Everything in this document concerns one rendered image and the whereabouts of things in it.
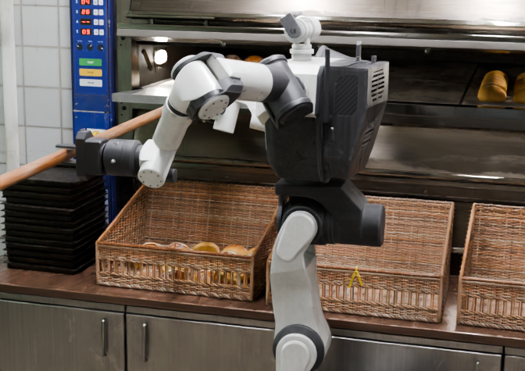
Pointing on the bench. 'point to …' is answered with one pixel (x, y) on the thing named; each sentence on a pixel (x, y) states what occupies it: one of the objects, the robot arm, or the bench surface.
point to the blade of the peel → (156, 96)
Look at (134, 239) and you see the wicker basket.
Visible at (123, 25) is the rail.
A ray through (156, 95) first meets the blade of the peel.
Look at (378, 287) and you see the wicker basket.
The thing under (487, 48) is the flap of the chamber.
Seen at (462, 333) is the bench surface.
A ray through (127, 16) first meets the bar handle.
